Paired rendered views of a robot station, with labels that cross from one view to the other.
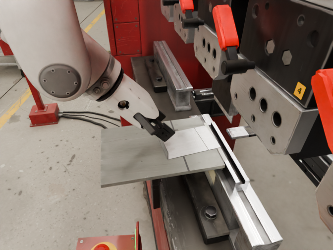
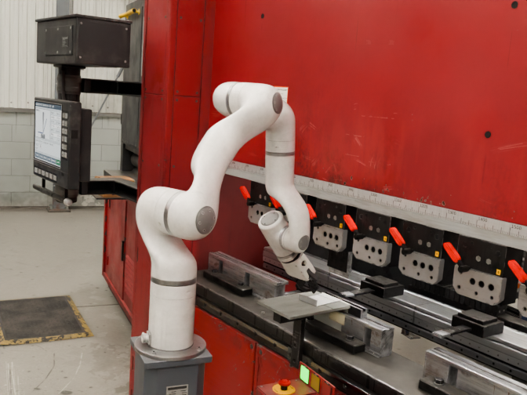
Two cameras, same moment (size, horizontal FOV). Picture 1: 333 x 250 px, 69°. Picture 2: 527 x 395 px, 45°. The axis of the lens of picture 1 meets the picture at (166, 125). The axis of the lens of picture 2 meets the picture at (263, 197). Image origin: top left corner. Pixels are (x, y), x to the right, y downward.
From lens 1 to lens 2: 177 cm
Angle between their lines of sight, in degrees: 37
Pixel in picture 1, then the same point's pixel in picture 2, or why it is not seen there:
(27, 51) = (299, 230)
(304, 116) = (388, 246)
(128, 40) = not seen: hidden behind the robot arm
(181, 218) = (331, 349)
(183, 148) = (320, 302)
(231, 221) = (364, 336)
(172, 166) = (321, 308)
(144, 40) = (195, 252)
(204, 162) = (338, 306)
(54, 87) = (302, 244)
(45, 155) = not seen: outside the picture
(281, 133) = (383, 255)
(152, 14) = not seen: hidden behind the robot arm
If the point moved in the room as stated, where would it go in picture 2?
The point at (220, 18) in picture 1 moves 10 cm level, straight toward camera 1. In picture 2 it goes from (348, 219) to (359, 226)
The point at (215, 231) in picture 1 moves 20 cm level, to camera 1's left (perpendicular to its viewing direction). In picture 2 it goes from (357, 343) to (303, 349)
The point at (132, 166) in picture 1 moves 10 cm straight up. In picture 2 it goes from (299, 310) to (301, 280)
